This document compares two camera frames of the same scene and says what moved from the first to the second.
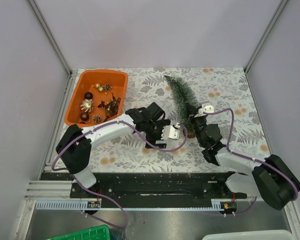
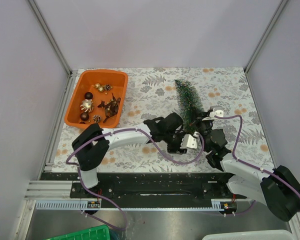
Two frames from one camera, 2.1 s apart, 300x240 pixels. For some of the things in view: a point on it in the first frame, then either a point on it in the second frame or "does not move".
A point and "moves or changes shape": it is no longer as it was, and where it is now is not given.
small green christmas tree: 185,99 moves or changes shape
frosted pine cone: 96,118 does not move
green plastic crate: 99,232 does not move
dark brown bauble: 88,95 does not move
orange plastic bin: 95,95 does not move
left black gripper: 161,124 → 176,149
